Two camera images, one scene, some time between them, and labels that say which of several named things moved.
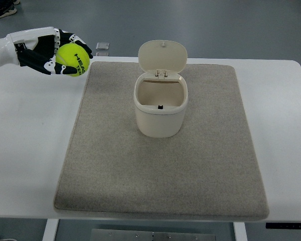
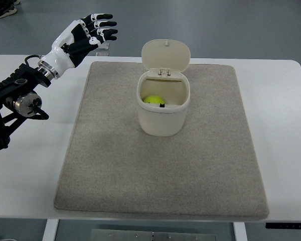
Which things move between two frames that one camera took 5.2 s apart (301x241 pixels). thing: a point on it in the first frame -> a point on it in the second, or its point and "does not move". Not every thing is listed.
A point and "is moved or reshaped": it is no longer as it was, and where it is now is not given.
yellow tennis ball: [72, 54] is moved or reshaped
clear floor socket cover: [102, 46] does not move
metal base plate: [147, 234] does not move
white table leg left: [51, 229] does not move
